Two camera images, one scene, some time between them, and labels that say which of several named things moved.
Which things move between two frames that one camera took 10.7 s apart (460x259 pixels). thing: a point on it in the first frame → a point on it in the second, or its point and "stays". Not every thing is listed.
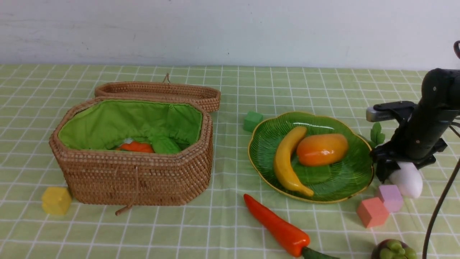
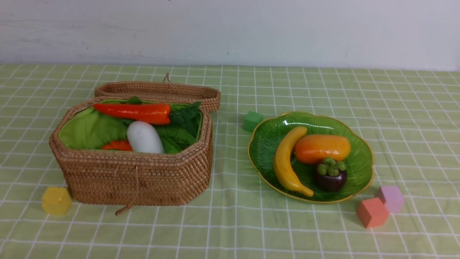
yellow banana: x=283 y=163 stays
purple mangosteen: x=393 y=249 → x=331 y=175
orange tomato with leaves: x=136 y=146 → x=124 y=145
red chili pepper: x=290 y=240 → x=136 y=110
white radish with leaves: x=408 y=178 → x=143 y=138
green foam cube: x=252 y=119 stays
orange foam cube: x=372 y=212 stays
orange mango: x=321 y=149 stays
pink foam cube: x=391 y=196 stays
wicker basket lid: x=210 y=96 stays
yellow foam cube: x=56 y=200 stays
